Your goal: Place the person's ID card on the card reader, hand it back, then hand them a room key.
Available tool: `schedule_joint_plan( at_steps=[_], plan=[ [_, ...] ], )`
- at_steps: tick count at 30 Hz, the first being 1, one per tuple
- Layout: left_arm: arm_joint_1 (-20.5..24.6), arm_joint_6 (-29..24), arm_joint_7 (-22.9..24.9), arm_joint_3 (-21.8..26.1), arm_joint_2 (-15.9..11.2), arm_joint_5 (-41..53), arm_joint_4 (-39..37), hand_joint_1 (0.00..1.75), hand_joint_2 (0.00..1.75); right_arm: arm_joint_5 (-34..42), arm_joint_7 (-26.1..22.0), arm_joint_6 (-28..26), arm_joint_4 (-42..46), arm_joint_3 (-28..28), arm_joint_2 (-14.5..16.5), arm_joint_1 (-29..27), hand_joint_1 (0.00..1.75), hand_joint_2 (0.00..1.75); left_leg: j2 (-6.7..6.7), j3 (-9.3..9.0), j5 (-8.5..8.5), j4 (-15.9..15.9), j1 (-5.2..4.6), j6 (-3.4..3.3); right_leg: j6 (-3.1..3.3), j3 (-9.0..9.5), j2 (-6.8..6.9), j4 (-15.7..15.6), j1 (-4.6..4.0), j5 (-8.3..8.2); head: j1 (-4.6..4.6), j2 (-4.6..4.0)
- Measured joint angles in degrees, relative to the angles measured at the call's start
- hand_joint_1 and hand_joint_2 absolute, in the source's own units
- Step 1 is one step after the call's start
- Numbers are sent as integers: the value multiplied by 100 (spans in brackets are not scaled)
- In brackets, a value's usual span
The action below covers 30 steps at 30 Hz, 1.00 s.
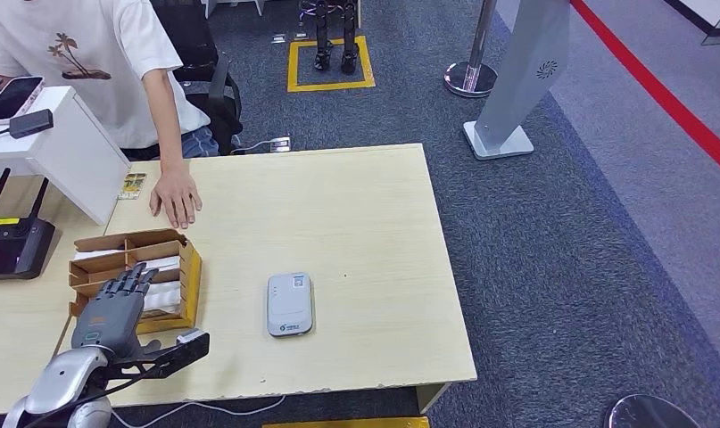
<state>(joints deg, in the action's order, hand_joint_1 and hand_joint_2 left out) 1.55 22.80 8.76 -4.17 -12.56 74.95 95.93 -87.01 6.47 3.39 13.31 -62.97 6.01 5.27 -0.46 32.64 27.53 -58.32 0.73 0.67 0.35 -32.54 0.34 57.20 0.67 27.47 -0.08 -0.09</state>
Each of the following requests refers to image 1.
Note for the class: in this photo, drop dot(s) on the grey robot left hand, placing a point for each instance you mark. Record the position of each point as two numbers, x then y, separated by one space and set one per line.
111 322

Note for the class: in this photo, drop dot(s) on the person's left hand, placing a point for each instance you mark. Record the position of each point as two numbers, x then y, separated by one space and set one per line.
176 195

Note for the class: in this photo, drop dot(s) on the person's left forearm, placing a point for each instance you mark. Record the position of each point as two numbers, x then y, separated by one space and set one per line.
167 124

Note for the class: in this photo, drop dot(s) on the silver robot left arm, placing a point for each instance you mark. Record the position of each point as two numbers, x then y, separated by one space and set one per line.
64 378

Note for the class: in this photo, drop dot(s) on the yellow green printed card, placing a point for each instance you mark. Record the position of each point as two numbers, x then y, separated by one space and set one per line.
132 186

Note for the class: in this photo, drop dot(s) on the white room key card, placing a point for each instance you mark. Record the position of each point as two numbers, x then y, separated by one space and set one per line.
164 263
99 254
164 302
167 288

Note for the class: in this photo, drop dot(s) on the cardboard card organizer box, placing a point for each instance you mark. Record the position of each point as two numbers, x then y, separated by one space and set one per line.
191 295

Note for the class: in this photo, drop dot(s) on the person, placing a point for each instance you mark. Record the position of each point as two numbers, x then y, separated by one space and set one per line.
87 71

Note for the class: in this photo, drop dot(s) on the white card reader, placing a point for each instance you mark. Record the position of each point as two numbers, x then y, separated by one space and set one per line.
290 304

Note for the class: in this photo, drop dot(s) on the black office chair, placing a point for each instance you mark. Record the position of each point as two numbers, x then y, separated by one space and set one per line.
226 118

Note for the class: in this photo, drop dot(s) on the white stand box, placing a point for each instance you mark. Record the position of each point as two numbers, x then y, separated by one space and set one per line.
70 153

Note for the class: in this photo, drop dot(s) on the white power strip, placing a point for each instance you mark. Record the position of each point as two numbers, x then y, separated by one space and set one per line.
280 144

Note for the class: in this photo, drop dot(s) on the black router with antennas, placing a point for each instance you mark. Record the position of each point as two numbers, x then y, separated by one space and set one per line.
17 248

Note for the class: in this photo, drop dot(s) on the black power bank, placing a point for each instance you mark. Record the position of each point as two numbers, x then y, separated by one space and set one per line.
31 123

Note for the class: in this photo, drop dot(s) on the smartphone with pale case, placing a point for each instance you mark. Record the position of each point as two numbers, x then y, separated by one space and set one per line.
14 98

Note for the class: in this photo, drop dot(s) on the yellow floor tape square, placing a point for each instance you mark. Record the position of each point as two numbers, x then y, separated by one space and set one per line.
331 86
348 423

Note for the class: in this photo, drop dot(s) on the white table legs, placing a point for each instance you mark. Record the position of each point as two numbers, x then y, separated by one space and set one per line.
259 6

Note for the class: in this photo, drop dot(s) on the black humanoid robot legs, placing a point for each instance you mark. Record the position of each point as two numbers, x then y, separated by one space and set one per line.
322 29

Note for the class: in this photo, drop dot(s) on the light wood desk leg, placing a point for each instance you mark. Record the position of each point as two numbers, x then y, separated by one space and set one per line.
430 399

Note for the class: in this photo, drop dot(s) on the pale grey floor kiosk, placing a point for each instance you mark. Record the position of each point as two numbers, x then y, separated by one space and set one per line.
525 59

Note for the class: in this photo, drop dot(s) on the red floor tape line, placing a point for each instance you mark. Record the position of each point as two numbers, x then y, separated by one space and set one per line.
661 94

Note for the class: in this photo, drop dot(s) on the round chrome base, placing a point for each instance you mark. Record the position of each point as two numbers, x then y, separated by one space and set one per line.
649 416

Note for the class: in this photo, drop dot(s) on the black camera bracket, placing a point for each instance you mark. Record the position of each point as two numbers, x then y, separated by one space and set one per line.
182 354

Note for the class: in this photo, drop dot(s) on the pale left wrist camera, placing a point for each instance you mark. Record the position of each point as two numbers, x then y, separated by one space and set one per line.
191 337

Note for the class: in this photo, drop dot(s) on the chrome stanchion post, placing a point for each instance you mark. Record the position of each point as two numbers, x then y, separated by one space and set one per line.
470 80

